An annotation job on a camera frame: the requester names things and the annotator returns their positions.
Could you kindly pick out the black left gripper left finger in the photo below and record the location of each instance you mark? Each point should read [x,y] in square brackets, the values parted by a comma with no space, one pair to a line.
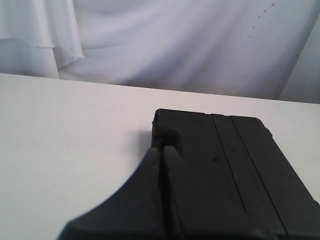
[133,212]

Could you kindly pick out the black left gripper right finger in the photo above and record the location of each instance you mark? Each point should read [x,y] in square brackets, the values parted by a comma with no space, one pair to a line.
[204,213]

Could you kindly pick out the black plastic carrying case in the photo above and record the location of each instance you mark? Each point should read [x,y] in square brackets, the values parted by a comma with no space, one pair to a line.
[239,156]

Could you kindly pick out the white backdrop curtain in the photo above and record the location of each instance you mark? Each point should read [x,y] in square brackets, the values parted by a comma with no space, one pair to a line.
[266,49]

